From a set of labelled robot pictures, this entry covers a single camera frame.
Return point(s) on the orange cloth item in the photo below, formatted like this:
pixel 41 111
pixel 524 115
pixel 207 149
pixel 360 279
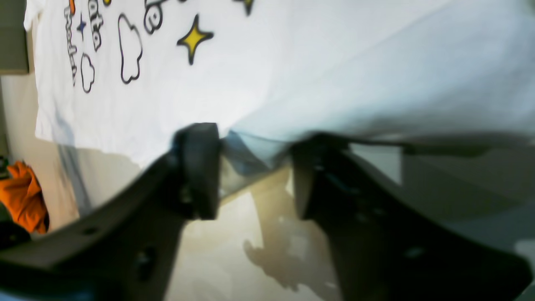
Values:
pixel 23 198

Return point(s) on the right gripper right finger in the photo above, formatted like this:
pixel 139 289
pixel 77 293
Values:
pixel 383 250

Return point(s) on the white printed t-shirt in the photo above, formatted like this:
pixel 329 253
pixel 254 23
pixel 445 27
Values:
pixel 121 76

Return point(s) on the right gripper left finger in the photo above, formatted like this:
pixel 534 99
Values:
pixel 126 249

